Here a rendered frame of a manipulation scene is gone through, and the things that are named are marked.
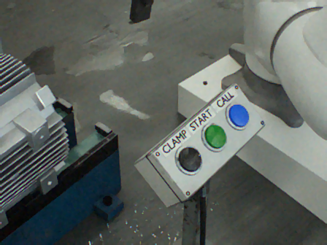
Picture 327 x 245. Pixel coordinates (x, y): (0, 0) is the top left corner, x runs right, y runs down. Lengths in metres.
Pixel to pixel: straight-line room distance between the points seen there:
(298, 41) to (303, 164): 0.22
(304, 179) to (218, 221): 0.16
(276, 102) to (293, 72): 0.20
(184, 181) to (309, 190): 0.35
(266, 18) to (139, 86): 0.39
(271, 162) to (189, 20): 0.51
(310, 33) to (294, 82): 0.08
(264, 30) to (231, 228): 0.32
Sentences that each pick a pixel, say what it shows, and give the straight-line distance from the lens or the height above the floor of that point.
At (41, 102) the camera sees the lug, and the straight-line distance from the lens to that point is 0.81.
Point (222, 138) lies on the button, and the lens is 0.77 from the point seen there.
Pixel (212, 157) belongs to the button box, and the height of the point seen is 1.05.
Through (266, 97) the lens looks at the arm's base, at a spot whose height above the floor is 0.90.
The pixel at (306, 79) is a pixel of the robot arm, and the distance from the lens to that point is 0.87.
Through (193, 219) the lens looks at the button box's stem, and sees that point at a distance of 0.89.
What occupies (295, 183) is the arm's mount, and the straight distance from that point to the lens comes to 1.05.
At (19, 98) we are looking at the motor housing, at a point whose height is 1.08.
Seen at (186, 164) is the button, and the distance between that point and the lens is 0.73.
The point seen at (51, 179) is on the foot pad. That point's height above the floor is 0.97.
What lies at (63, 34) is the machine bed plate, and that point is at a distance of 1.44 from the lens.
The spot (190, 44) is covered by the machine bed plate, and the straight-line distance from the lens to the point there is 1.39.
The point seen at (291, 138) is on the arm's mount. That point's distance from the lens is 1.05.
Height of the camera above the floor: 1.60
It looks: 42 degrees down
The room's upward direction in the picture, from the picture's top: straight up
